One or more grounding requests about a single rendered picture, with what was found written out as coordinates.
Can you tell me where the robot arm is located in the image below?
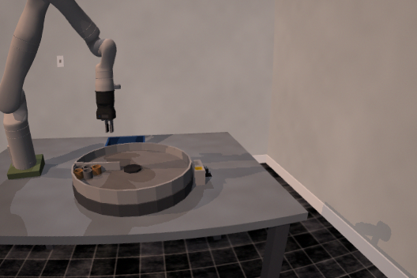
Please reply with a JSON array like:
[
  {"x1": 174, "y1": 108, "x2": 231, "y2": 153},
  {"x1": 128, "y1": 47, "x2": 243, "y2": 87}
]
[{"x1": 0, "y1": 0, "x2": 117, "y2": 170}]

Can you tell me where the bronze bushing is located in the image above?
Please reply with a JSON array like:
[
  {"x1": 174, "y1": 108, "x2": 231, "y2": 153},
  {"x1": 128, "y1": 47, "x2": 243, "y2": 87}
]
[
  {"x1": 73, "y1": 169, "x2": 84, "y2": 179},
  {"x1": 92, "y1": 165, "x2": 102, "y2": 175}
]

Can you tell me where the blue open crate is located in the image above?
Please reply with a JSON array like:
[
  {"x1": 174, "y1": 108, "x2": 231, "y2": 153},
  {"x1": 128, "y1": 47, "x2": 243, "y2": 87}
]
[{"x1": 104, "y1": 136, "x2": 145, "y2": 147}]

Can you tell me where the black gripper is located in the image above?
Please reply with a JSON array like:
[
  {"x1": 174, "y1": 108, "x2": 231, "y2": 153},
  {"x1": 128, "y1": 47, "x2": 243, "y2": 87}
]
[{"x1": 96, "y1": 78, "x2": 121, "y2": 133}]

